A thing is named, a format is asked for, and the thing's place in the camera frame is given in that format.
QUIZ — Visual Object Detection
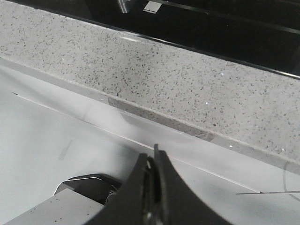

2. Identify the silver stove knob left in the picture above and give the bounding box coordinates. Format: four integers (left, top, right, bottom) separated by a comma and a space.
116, 0, 162, 15

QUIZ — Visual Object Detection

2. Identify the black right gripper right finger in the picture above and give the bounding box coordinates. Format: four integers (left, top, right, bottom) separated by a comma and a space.
154, 144, 230, 225

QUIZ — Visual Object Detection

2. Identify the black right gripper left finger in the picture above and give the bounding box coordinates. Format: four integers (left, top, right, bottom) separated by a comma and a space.
82, 152, 150, 225

